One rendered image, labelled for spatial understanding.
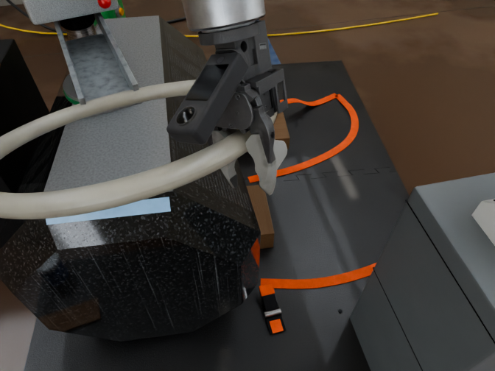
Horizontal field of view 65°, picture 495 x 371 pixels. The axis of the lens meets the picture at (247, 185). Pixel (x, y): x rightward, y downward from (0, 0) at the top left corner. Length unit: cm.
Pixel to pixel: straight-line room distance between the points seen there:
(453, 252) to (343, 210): 111
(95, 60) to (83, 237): 45
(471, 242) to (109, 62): 95
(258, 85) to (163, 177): 15
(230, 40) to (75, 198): 24
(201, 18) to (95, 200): 22
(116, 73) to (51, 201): 58
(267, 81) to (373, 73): 262
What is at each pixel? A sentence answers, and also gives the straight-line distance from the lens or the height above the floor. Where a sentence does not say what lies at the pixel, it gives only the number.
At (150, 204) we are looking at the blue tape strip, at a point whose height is 81.
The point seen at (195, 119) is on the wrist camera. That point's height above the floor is 134.
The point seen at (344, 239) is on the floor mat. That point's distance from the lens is 195.
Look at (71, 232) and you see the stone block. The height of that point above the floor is 77.
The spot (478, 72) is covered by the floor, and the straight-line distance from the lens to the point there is 341.
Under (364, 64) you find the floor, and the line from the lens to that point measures 318.
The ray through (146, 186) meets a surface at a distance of 44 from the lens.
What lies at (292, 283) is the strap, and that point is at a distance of 179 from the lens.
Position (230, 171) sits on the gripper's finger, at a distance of 54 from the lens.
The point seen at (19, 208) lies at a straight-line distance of 49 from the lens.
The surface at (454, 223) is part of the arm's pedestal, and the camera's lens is 105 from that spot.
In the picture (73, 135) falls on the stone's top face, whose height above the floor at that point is 83.
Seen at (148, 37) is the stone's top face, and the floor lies 83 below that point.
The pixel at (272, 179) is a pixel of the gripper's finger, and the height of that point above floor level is 123.
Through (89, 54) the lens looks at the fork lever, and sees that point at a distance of 111.
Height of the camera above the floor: 160
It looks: 49 degrees down
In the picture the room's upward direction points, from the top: straight up
